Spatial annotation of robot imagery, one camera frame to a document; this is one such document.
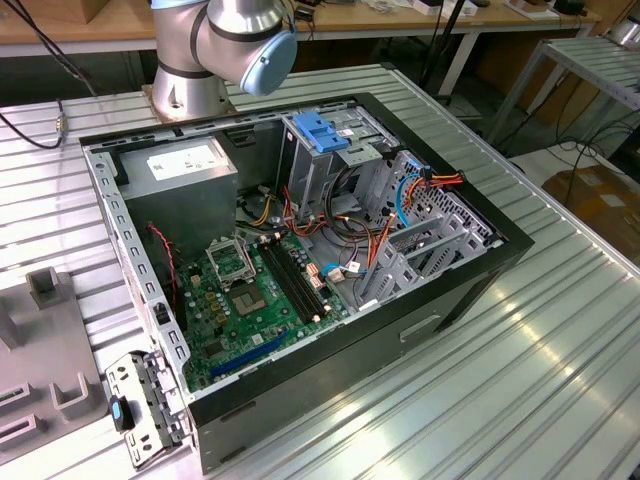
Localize blue data wire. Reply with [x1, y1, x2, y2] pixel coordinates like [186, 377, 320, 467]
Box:
[321, 167, 429, 284]

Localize orange red power wire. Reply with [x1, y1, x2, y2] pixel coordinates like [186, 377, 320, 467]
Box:
[367, 167, 467, 274]

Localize metal disk bay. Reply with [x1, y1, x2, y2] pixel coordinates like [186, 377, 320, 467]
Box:
[349, 148, 505, 312]

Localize black RAM slot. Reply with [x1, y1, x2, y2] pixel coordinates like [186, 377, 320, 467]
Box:
[262, 236, 325, 321]
[256, 238, 320, 325]
[274, 231, 333, 314]
[268, 234, 329, 317]

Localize metal optical drive bay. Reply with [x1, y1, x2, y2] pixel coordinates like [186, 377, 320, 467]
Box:
[277, 102, 401, 214]

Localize CPU socket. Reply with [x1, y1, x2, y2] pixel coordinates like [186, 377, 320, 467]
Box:
[228, 283, 270, 320]

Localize metal socket cover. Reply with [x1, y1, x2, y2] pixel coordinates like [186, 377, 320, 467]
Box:
[204, 237, 259, 290]

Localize blue plastic bay latch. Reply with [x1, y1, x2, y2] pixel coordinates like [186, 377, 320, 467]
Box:
[292, 112, 351, 154]

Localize black open PC case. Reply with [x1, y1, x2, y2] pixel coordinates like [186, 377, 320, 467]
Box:
[78, 91, 536, 476]

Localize green motherboard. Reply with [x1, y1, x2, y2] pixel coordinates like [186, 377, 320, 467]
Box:
[174, 232, 351, 394]

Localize grey power supply unit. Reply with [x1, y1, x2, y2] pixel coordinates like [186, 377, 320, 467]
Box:
[117, 137, 240, 261]

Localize blue expansion slot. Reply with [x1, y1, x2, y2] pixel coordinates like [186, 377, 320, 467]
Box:
[208, 327, 291, 380]

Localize black tripod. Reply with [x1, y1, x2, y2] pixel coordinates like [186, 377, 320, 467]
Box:
[422, 0, 469, 99]

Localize black blue retainer latch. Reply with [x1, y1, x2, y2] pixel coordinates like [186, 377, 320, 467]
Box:
[108, 394, 135, 432]

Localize brown cardboard box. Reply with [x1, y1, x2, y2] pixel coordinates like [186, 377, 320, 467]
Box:
[542, 167, 640, 264]

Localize grey parts rack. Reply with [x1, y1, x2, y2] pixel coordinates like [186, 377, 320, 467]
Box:
[0, 266, 110, 454]

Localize wooden desk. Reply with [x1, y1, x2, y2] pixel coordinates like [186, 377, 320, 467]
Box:
[0, 0, 604, 59]

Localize metal slat side table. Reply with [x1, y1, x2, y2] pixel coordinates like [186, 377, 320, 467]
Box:
[487, 34, 640, 146]

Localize red orange wire bundle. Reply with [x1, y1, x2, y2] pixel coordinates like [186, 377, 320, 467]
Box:
[281, 184, 332, 237]

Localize thick black wire bundle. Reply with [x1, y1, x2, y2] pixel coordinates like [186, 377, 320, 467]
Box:
[319, 167, 387, 247]

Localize yellow black power wires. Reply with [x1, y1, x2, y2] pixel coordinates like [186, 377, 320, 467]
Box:
[239, 193, 281, 227]

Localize red black fan wire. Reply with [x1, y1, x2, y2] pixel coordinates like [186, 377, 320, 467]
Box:
[146, 223, 180, 306]

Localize metal expansion bracket retainer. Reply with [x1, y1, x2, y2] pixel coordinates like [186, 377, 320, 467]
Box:
[104, 349, 194, 471]

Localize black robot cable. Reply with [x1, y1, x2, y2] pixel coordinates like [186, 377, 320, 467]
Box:
[0, 97, 67, 150]

